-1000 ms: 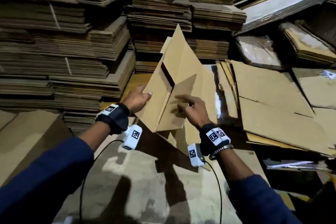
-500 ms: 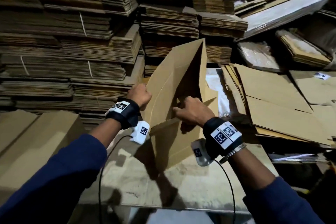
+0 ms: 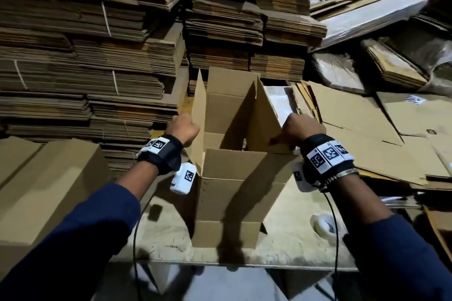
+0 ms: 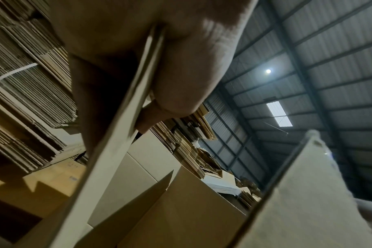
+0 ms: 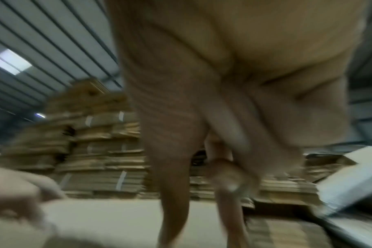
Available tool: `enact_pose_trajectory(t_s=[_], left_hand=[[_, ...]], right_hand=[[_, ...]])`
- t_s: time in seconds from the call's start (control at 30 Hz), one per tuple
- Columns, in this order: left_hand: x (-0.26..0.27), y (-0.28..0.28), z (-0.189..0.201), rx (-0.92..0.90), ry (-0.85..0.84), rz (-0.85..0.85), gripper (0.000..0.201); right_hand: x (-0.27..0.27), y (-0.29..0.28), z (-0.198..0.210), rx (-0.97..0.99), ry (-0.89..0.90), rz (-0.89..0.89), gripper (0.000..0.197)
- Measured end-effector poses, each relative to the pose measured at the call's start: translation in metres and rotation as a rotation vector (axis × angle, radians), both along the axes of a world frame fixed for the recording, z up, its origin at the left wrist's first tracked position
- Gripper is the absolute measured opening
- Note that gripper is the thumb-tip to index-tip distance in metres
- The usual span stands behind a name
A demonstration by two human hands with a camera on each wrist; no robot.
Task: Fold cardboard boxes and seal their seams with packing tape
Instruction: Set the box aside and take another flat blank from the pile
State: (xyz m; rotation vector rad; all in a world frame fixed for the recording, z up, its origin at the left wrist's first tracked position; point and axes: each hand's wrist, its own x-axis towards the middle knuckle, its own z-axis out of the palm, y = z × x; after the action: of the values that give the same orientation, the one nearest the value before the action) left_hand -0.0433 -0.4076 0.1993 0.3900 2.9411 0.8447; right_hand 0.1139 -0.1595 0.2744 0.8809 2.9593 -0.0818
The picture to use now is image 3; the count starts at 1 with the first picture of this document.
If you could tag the person's right hand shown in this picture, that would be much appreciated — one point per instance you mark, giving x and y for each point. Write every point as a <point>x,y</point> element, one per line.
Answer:
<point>302,128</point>

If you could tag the person's left hand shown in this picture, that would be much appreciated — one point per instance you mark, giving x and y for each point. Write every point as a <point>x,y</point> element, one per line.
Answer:
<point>182,129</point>

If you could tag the clear tape roll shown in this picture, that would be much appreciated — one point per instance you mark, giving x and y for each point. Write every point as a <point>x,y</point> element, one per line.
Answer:
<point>325,226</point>

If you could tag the person's right forearm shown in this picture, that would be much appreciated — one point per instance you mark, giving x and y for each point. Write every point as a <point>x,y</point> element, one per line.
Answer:
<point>395,241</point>

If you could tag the person's left forearm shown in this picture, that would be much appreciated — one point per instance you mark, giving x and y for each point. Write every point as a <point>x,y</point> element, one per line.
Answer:
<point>70,234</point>

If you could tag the pile of brown cartons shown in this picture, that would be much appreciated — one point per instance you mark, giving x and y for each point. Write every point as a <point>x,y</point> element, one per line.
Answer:
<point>367,128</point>

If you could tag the stacks of flat cardboard bundles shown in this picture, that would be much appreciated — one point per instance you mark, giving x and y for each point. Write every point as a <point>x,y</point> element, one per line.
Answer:
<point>78,50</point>

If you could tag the black left wrist band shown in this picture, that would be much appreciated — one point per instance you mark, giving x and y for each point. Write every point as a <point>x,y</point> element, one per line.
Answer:
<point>161,154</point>

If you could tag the black wrist band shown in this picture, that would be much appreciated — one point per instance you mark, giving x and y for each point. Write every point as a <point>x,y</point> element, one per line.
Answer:
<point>327,158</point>
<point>161,154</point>

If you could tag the white plastic sack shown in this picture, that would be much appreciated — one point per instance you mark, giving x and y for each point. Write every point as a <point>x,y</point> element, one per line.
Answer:
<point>280,103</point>

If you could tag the black right wrist band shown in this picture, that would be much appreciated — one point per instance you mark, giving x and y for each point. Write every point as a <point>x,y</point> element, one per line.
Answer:
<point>327,158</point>

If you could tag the clear plastic sheet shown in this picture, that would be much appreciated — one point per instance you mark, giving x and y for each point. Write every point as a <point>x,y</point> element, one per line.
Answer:
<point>337,71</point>

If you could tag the plywood work board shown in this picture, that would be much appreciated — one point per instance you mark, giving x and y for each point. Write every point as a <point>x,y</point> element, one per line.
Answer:
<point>296,234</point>

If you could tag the pale flat board bundle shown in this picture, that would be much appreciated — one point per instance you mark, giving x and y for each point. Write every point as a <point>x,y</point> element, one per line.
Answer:
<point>367,16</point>

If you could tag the crumpled clear plastic bag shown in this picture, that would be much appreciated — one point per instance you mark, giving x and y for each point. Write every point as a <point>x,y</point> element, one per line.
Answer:
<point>432,54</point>

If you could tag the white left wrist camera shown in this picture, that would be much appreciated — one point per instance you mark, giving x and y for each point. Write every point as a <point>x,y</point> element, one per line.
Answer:
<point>183,179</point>

